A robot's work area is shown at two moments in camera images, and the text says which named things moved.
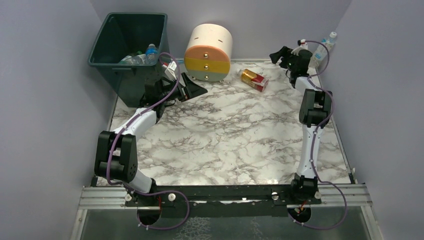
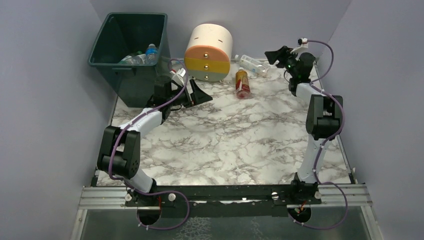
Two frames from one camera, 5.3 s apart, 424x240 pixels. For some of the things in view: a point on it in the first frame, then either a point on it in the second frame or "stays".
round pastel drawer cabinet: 207,56 stays
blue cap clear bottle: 151,54 stays
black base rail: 223,200 stays
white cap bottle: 321,53 to 251,64
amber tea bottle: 253,79 to 242,87
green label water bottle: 138,52 stays
